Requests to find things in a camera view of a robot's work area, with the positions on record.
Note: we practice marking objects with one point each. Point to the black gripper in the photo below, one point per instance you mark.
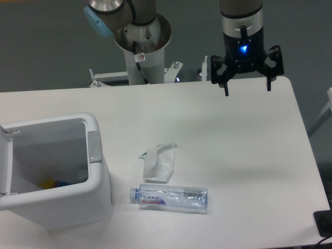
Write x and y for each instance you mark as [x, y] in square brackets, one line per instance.
[243, 55]

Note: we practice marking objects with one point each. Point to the clear plastic water bottle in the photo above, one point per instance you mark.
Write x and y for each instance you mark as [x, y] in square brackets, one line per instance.
[170, 198]

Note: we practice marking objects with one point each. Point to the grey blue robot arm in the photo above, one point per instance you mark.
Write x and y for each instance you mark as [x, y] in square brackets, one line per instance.
[239, 19]

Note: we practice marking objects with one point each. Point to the white plastic trash can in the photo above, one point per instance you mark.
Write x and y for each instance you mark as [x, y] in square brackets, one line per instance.
[67, 148]

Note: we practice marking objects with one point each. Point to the blue trash in bin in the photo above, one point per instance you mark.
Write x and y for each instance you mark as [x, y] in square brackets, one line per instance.
[60, 184]

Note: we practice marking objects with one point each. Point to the yellow trash in bin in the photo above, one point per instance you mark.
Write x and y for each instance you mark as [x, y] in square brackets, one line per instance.
[48, 183]

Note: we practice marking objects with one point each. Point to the white furniture leg right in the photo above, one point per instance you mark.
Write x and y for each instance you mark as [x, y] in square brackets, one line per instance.
[322, 117]

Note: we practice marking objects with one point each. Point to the black device at table edge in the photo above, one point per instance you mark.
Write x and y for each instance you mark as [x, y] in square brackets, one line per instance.
[323, 222]

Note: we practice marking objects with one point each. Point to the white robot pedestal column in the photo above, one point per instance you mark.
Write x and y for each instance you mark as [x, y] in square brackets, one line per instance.
[143, 48]

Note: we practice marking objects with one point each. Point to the white pedestal base frame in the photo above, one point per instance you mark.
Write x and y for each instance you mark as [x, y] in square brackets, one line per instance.
[172, 74]

